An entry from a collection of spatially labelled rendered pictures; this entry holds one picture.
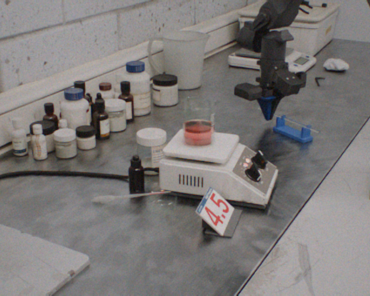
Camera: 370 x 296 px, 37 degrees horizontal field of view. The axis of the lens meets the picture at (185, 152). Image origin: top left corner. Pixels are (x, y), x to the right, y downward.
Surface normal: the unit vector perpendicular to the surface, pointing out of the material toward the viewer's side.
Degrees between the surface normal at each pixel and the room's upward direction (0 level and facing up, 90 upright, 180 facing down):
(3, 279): 0
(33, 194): 0
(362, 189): 0
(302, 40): 94
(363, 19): 90
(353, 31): 90
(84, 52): 90
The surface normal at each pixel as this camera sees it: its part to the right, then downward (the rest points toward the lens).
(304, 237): 0.00, -0.91
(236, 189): -0.30, 0.39
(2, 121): 0.87, 0.20
